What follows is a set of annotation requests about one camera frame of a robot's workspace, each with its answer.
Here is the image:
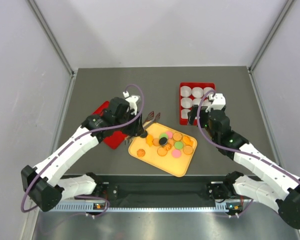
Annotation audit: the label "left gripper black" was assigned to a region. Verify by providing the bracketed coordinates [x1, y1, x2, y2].
[114, 109, 145, 137]

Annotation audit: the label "metal tongs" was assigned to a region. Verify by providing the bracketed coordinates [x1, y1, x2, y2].
[124, 111, 161, 145]

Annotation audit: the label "red cookie box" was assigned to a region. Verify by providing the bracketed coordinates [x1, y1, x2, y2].
[178, 82, 216, 125]

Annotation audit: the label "green round cookie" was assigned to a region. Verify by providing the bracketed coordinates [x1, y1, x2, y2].
[174, 141, 184, 150]
[159, 132, 169, 139]

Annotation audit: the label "black round cookie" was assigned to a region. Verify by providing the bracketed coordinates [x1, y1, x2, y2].
[139, 131, 148, 139]
[158, 137, 168, 146]

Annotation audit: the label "orange flower cookie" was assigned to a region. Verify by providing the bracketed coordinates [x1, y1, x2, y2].
[163, 142, 172, 152]

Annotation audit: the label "pink round cookie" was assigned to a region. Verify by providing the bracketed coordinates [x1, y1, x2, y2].
[165, 131, 173, 139]
[171, 149, 182, 158]

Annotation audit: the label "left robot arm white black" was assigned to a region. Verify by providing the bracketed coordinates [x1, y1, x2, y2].
[21, 95, 144, 212]

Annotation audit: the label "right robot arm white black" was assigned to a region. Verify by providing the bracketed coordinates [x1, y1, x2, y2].
[187, 105, 300, 230]

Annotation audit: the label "orange fish cookie left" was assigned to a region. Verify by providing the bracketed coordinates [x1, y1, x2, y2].
[145, 134, 154, 147]

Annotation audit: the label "orange fish cookie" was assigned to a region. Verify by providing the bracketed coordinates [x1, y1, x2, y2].
[145, 134, 154, 147]
[182, 135, 193, 147]

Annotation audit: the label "red box lid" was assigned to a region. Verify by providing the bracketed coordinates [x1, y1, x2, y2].
[93, 101, 127, 150]

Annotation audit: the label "small tan round cookie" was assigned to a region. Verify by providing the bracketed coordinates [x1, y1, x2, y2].
[152, 138, 160, 147]

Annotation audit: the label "orange swirl cookie left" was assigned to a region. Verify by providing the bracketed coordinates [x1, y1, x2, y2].
[136, 148, 146, 158]

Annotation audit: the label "orange fish cookie right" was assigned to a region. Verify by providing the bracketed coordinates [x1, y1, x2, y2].
[182, 135, 193, 147]

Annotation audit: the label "tan round biscuit top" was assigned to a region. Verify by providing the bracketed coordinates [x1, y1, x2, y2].
[172, 132, 183, 142]

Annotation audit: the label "small tan cookie centre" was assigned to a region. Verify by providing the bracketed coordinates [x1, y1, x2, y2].
[168, 138, 175, 146]

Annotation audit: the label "yellow tray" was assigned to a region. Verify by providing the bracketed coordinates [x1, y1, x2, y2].
[128, 123, 198, 177]

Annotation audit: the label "tan round biscuit right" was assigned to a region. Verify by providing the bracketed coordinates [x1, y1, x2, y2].
[183, 145, 194, 155]

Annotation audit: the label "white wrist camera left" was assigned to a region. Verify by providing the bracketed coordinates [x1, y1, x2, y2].
[122, 91, 141, 116]

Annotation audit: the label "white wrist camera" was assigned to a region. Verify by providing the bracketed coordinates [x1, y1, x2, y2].
[122, 91, 141, 116]
[206, 93, 226, 112]

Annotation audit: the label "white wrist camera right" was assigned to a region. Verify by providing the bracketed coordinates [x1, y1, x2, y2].
[206, 93, 226, 112]

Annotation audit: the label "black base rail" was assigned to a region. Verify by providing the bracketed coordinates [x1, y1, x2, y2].
[74, 181, 243, 203]

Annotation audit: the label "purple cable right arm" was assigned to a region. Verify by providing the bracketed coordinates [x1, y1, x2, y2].
[197, 89, 300, 228]

